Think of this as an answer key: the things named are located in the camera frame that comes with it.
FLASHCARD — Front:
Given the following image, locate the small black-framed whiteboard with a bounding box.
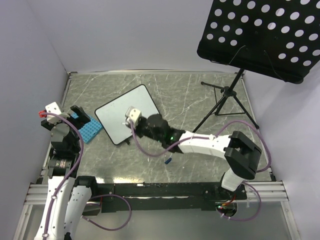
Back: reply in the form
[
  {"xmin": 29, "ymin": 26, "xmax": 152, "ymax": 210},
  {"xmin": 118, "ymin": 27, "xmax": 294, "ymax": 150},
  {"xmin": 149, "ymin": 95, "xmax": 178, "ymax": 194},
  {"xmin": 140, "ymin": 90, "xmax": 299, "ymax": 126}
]
[{"xmin": 94, "ymin": 84, "xmax": 160, "ymax": 146}]

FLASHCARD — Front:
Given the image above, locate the blue marker cap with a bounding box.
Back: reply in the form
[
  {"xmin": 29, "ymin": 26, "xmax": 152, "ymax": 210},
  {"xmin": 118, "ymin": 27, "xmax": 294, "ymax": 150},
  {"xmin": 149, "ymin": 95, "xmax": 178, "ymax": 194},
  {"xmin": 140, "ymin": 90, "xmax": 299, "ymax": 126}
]
[{"xmin": 164, "ymin": 157, "xmax": 172, "ymax": 165}]

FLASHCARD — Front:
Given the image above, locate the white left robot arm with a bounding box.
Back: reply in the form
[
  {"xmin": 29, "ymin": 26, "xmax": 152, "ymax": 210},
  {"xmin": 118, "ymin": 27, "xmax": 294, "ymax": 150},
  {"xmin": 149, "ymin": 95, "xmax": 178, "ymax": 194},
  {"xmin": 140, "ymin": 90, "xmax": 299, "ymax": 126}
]
[{"xmin": 34, "ymin": 102, "xmax": 99, "ymax": 240}]

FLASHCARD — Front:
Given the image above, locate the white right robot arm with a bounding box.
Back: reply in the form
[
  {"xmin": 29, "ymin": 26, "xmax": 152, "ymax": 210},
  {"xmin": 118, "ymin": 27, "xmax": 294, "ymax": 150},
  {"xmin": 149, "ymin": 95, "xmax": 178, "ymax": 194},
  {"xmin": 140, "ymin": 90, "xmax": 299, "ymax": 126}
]
[{"xmin": 125, "ymin": 109, "xmax": 262, "ymax": 199}]

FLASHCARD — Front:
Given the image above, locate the blue studded building plate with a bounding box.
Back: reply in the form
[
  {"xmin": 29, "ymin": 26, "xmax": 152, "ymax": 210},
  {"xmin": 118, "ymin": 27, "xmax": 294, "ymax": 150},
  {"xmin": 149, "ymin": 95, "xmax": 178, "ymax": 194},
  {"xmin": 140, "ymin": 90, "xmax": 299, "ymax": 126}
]
[{"xmin": 78, "ymin": 115, "xmax": 103, "ymax": 144}]

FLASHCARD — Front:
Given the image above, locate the black perforated music stand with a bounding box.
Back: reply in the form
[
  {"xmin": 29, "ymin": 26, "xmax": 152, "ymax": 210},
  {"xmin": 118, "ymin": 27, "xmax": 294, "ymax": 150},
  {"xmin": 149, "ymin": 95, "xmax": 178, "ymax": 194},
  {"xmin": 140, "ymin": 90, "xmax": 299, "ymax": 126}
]
[{"xmin": 192, "ymin": 0, "xmax": 320, "ymax": 133}]

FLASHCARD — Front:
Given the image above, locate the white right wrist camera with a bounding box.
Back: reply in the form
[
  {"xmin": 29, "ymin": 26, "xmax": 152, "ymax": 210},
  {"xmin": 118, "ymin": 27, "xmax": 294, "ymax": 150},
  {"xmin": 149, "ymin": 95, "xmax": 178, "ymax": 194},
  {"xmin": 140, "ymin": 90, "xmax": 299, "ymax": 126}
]
[{"xmin": 125, "ymin": 106, "xmax": 142, "ymax": 128}]

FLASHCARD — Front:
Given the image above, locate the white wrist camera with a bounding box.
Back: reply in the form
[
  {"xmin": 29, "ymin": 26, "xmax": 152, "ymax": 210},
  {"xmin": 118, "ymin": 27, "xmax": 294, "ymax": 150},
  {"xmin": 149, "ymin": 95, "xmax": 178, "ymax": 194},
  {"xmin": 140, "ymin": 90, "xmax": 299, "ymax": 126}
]
[
  {"xmin": 125, "ymin": 106, "xmax": 142, "ymax": 128},
  {"xmin": 38, "ymin": 102, "xmax": 70, "ymax": 124}
]

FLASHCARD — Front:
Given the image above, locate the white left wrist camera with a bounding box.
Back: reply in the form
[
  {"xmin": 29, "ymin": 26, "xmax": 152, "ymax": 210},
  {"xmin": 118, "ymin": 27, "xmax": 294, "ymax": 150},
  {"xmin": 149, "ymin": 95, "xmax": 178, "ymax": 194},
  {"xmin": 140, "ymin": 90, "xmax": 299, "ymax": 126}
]
[{"xmin": 38, "ymin": 102, "xmax": 70, "ymax": 124}]

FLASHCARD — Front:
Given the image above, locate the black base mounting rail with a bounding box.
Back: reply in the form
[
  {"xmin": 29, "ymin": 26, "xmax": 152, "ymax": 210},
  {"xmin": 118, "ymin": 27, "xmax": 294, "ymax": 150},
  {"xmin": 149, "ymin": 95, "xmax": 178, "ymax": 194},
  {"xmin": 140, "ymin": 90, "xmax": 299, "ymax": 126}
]
[{"xmin": 68, "ymin": 181, "xmax": 251, "ymax": 214}]

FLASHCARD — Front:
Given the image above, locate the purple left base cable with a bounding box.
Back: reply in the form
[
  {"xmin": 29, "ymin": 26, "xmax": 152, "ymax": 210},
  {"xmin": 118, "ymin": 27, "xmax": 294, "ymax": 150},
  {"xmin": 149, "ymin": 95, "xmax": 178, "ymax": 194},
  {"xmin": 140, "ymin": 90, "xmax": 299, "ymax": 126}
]
[{"xmin": 79, "ymin": 194, "xmax": 133, "ymax": 231}]

